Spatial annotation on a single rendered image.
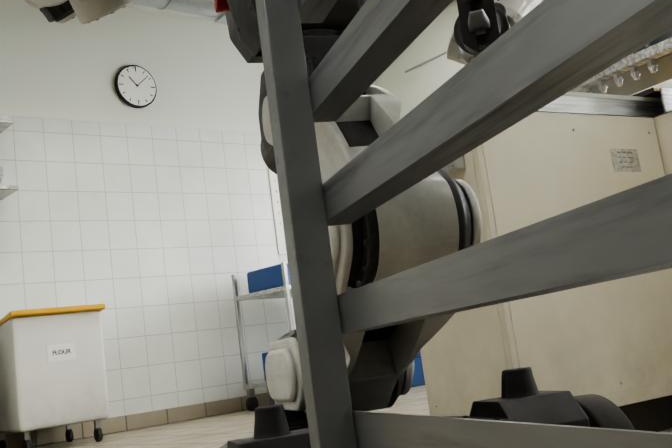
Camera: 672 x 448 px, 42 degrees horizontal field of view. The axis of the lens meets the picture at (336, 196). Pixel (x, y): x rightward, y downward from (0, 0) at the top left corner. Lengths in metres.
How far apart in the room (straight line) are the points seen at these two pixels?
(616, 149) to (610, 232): 2.12
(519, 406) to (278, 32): 0.66
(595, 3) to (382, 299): 0.30
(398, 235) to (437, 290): 0.54
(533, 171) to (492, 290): 1.78
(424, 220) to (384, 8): 0.53
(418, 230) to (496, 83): 0.64
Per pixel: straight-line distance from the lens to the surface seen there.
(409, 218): 1.05
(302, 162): 0.71
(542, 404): 1.22
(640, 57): 2.74
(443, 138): 0.49
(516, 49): 0.41
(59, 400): 5.20
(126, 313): 6.13
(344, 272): 1.07
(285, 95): 0.72
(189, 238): 6.45
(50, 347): 5.19
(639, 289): 2.43
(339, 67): 0.65
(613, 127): 2.50
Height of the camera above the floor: 0.30
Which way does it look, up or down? 10 degrees up
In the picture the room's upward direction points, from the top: 8 degrees counter-clockwise
